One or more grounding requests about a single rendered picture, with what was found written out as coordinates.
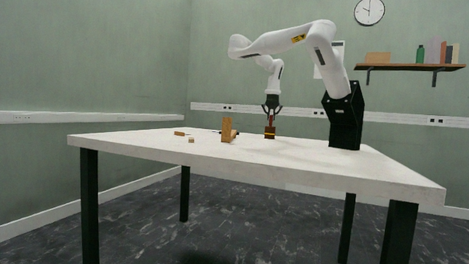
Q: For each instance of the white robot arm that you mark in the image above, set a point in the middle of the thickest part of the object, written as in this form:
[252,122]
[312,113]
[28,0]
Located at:
[320,35]

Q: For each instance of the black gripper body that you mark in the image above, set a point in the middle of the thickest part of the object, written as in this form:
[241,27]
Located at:
[272,98]

